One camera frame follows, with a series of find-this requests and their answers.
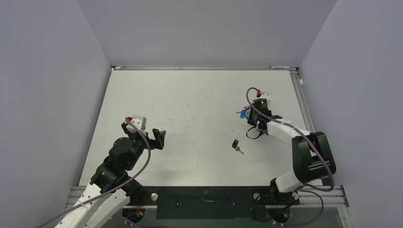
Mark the aluminium frame rail right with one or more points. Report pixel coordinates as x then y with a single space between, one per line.
298 87

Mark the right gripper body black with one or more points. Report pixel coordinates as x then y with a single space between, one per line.
253 117

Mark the aluminium frame rail back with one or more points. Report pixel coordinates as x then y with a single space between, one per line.
204 68

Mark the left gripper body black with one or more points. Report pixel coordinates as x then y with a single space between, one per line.
138 139

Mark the aluminium frame rail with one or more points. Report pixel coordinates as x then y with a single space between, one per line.
298 87
204 68

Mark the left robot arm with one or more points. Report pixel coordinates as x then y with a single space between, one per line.
111 187

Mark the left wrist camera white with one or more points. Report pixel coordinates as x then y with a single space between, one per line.
139 122

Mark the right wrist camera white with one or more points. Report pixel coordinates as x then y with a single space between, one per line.
265 95

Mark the blue-headed key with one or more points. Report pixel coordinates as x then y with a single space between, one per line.
243 114

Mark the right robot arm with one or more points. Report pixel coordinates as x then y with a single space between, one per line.
312 158

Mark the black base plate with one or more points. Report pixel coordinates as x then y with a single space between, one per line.
216 202

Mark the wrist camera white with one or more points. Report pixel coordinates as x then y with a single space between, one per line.
265 95
139 122

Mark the black-headed key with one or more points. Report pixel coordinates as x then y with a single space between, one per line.
236 147

